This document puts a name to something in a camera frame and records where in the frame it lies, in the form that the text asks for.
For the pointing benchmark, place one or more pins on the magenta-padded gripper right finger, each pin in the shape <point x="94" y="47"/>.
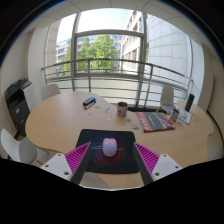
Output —
<point x="147" y="159"/>

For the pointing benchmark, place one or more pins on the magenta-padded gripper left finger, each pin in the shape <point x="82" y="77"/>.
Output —
<point x="77" y="159"/>

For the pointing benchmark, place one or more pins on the pink and lilac computer mouse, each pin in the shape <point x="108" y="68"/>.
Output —
<point x="109" y="147"/>

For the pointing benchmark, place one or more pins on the black mouse pad, red-blue print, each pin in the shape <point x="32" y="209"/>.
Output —
<point x="123" y="163"/>

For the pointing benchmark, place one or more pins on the red magazine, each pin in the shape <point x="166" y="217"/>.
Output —
<point x="154" y="121"/>

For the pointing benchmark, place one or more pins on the dark blue stapler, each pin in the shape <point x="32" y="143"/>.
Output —
<point x="89" y="102"/>

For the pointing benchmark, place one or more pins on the white chair with wooden legs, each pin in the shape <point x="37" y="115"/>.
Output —
<point x="18" y="148"/>

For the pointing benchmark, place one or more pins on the black cylindrical speaker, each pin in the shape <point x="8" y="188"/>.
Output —
<point x="189" y="102"/>

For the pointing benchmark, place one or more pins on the black office printer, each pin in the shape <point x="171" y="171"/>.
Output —
<point x="16" y="103"/>

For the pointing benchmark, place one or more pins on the metal balcony railing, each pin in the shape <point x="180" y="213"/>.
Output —
<point x="116" y="60"/>

